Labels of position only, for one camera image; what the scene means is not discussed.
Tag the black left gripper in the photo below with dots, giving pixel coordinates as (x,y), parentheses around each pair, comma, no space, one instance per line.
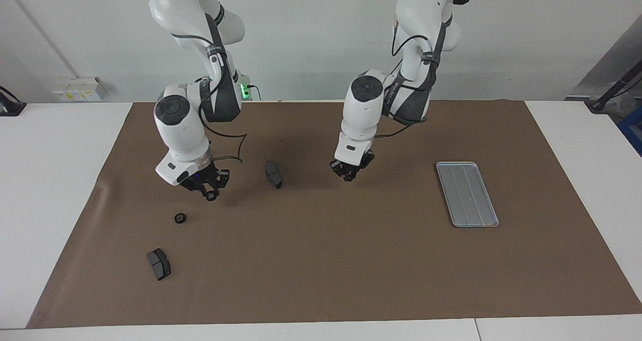
(353,169)

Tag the grey slanted panel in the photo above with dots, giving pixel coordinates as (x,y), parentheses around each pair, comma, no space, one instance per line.
(612,55)

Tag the white wall socket box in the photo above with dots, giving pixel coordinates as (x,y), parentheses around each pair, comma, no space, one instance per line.
(75,93)

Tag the large black bearing gear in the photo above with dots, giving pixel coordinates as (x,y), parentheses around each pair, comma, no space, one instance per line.
(212,196)

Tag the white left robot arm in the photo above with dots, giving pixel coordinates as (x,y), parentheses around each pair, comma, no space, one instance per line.
(421,10)

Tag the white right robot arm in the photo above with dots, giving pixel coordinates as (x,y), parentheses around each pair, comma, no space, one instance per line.
(180,10)

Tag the blue crate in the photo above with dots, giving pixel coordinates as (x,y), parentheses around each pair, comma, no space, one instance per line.
(633,130)

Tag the black clamp mount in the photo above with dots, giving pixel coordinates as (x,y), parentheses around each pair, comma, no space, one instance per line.
(10,108)

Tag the long dark brake pad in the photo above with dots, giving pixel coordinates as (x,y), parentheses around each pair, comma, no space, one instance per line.
(274,174)

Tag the silver metal tray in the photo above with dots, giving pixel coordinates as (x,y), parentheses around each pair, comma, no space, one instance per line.
(466,195)

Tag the black stand pole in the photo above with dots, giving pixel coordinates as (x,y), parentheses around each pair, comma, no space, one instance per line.
(599,103)

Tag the brown table mat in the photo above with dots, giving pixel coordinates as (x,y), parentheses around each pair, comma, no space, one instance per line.
(326,256)

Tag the short dark brake pad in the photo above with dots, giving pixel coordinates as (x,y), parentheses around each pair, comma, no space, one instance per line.
(159,265)

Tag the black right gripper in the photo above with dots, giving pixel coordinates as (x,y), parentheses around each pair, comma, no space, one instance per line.
(205,176)

